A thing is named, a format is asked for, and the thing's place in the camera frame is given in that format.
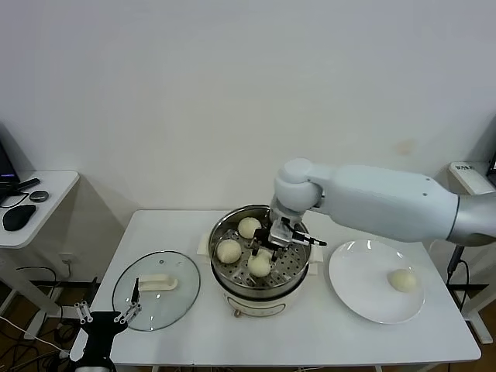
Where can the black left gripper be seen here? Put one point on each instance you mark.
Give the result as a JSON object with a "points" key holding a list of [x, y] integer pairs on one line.
{"points": [[102, 329]]}

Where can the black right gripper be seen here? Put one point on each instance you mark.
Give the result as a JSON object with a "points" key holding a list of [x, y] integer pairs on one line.
{"points": [[263, 236]]}

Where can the white steamed baozi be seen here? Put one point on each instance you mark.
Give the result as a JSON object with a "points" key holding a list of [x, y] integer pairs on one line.
{"points": [[249, 226], [228, 251], [259, 267], [402, 280]]}

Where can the black computer mouse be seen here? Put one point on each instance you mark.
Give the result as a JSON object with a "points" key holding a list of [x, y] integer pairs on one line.
{"points": [[19, 217]]}

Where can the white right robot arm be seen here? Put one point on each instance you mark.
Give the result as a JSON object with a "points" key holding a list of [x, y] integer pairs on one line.
{"points": [[379, 201]]}

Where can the perforated steel steamer basket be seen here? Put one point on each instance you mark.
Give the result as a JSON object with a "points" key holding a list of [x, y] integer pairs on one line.
{"points": [[292, 257]]}

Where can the cream electric cooker pot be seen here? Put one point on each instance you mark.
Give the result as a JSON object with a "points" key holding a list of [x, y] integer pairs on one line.
{"points": [[255, 308]]}

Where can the white round plate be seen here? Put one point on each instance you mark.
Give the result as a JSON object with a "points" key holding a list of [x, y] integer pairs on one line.
{"points": [[360, 279]]}

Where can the round grey disc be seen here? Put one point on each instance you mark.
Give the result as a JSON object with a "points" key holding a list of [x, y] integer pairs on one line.
{"points": [[40, 195]]}

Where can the white side desk with laptop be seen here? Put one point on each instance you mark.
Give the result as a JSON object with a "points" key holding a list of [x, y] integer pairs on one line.
{"points": [[54, 186]]}

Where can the black bar-shaped device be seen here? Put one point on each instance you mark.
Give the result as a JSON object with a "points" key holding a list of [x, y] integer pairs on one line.
{"points": [[29, 183]]}

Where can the dark laptop with purple screen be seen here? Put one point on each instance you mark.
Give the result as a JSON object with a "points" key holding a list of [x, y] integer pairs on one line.
{"points": [[4, 166]]}

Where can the white side desk with label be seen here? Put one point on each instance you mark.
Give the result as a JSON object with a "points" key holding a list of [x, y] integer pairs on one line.
{"points": [[470, 178]]}

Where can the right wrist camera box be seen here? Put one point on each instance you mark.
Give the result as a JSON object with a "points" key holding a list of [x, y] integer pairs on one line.
{"points": [[282, 232]]}

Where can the white wall socket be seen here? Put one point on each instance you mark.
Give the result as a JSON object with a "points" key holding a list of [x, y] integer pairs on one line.
{"points": [[67, 258]]}

